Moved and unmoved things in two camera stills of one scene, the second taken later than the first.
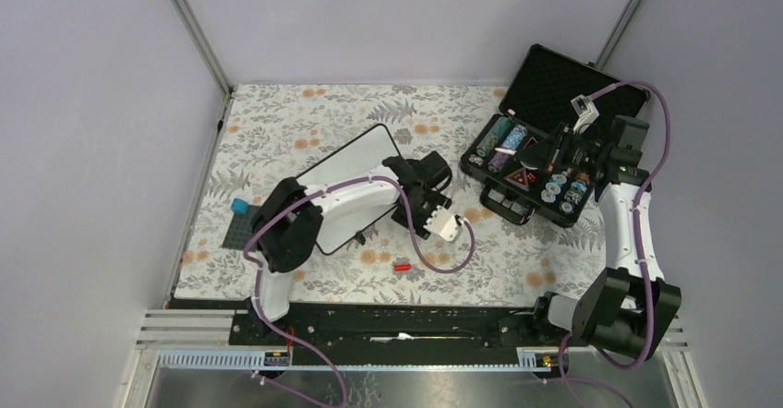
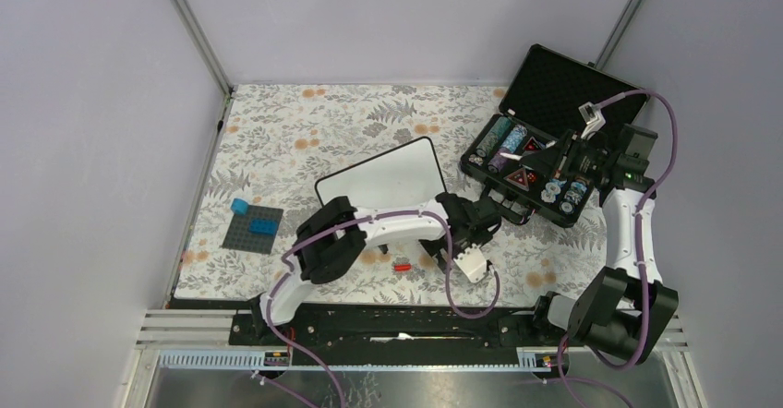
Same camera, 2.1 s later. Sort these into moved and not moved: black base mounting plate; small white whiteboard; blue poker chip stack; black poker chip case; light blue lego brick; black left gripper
Moved: black left gripper; small white whiteboard
Not moved: black poker chip case; light blue lego brick; black base mounting plate; blue poker chip stack
